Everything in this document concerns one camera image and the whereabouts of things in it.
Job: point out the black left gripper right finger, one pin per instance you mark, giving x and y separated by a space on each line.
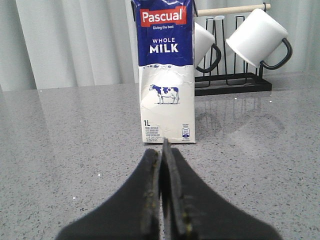
193 211

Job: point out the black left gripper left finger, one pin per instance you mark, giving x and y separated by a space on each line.
132 213

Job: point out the blue white milk carton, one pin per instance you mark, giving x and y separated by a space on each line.
165 49

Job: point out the white enamel mug left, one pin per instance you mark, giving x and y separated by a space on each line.
203 41

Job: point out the white enamel mug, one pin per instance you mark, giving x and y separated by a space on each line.
203 41
257 38

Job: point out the white enamel mug right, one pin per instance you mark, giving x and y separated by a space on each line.
257 38

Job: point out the black wire mug rack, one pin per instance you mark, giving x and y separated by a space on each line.
232 74

